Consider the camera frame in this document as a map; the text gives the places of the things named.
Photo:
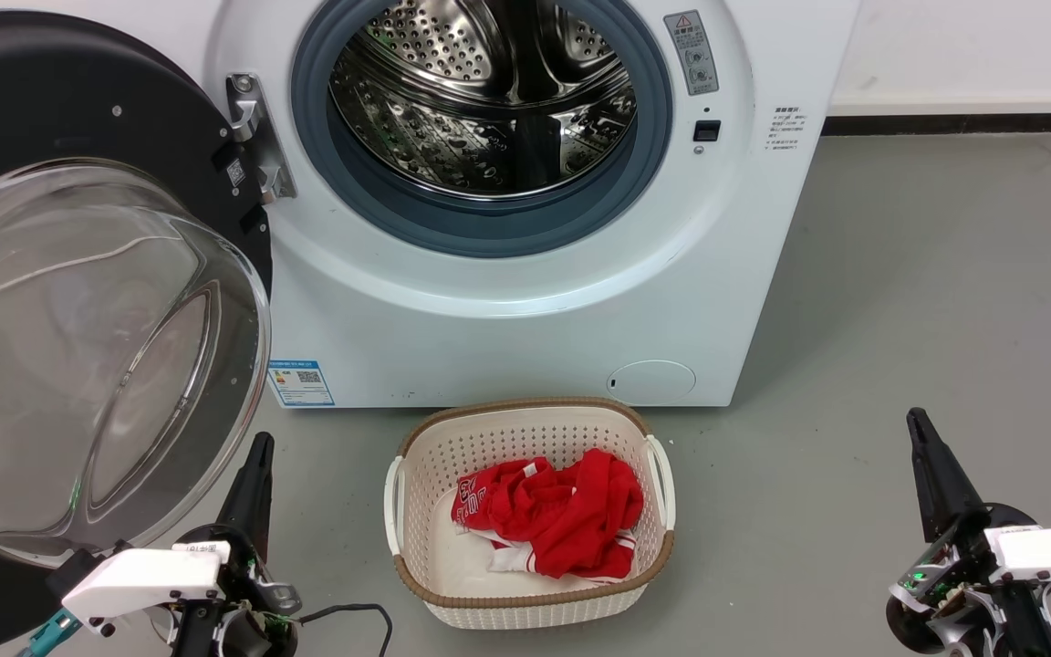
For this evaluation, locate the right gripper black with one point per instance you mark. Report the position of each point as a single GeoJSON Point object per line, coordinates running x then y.
{"type": "Point", "coordinates": [962, 557]}

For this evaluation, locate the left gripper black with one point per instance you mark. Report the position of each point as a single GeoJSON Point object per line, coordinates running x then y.
{"type": "Point", "coordinates": [247, 630]}

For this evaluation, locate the black round glass washer door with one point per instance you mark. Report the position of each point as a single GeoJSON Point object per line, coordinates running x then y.
{"type": "Point", "coordinates": [78, 109]}

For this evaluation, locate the white front-load washing machine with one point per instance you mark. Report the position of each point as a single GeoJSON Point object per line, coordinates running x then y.
{"type": "Point", "coordinates": [525, 356]}

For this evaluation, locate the metal door hinge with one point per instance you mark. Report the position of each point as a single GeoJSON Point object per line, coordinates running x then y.
{"type": "Point", "coordinates": [261, 137]}

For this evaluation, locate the blue energy label sticker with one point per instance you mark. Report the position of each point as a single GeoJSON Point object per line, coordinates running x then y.
{"type": "Point", "coordinates": [302, 383]}

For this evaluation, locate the teal connector piece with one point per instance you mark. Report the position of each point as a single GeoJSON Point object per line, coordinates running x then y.
{"type": "Point", "coordinates": [51, 631]}

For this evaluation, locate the cream perforated laundry basket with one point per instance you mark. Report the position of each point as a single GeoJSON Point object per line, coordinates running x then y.
{"type": "Point", "coordinates": [525, 420]}

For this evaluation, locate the round white filter cover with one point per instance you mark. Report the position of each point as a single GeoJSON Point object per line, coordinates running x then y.
{"type": "Point", "coordinates": [653, 380]}

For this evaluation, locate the red garment with white trim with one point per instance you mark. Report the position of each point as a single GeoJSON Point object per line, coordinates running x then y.
{"type": "Point", "coordinates": [571, 520]}

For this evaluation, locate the black baseboard strip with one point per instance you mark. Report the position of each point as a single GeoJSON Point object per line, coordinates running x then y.
{"type": "Point", "coordinates": [945, 124]}

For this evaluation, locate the stainless steel washer drum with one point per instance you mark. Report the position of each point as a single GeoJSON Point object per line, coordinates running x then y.
{"type": "Point", "coordinates": [416, 119]}

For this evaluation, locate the grey warning sticker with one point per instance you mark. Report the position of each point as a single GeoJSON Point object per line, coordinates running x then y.
{"type": "Point", "coordinates": [691, 53]}

